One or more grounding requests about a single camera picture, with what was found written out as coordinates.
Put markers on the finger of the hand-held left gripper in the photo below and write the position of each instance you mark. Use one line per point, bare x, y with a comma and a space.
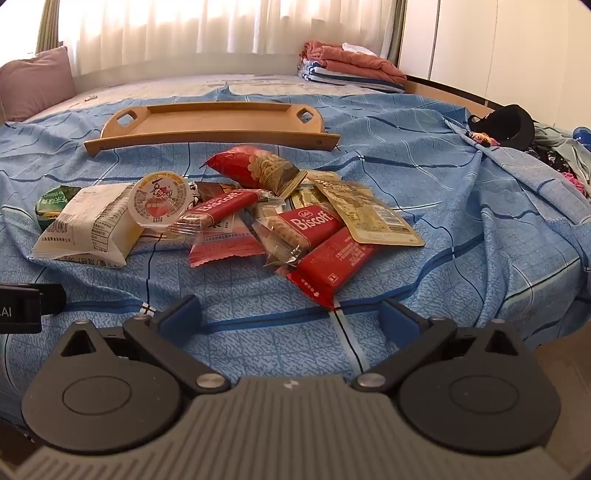
53, 299

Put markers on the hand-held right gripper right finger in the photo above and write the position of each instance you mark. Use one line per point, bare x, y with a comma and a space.
391, 319

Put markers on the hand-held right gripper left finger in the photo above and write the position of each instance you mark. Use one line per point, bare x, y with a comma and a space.
178, 319

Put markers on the red wafer bar packet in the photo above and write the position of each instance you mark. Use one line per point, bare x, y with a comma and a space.
337, 263

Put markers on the white bread packet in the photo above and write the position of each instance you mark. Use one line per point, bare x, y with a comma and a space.
87, 226

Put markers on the pink-red clear snack packet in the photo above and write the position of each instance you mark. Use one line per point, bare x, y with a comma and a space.
221, 249

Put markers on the green snack packet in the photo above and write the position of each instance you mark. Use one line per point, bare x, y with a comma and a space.
51, 203

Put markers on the tan snack pouch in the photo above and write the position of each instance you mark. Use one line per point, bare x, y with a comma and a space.
369, 217
304, 197

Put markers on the red biscuit packet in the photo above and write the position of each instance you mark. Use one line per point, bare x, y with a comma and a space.
221, 205
314, 226

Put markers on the jelly cup with red label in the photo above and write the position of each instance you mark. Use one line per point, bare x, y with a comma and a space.
157, 198

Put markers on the red peanut snack bag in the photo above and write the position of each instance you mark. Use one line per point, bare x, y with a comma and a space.
240, 166

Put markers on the wooden tray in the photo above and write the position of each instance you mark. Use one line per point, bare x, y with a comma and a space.
207, 122

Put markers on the blue checked bedsheet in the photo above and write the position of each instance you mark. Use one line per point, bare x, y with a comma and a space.
461, 207

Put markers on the pink pillow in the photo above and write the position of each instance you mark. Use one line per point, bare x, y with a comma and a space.
37, 83

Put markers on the black cap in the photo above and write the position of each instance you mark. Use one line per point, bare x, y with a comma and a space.
508, 127

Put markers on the white mattress pad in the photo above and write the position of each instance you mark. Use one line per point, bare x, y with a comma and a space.
184, 90

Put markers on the folded blue striped blanket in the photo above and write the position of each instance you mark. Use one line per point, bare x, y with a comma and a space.
341, 79

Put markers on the grey-green garment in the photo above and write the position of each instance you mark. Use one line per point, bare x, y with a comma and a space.
565, 143

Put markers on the folded salmon blanket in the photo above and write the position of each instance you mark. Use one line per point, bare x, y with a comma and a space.
360, 62

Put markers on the white cloth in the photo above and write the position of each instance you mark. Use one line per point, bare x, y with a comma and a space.
355, 46

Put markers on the green curtain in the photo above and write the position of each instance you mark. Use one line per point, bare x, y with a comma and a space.
48, 23
397, 32

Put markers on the white sheer curtain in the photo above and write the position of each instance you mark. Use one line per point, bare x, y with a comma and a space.
207, 32

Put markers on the white wardrobe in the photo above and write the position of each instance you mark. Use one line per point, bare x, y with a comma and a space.
498, 46

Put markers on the wooden bed frame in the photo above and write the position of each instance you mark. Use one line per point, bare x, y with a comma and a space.
443, 94

